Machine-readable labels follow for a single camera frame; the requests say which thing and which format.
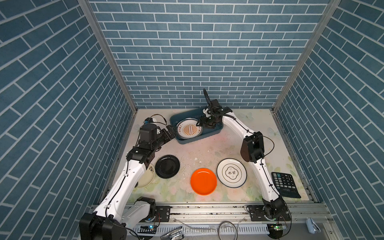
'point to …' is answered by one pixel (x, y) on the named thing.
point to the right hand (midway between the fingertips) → (198, 124)
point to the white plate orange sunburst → (187, 128)
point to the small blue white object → (312, 226)
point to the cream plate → (147, 177)
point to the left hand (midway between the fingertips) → (172, 130)
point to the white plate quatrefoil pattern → (231, 173)
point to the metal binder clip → (175, 234)
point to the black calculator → (285, 185)
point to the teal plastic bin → (195, 113)
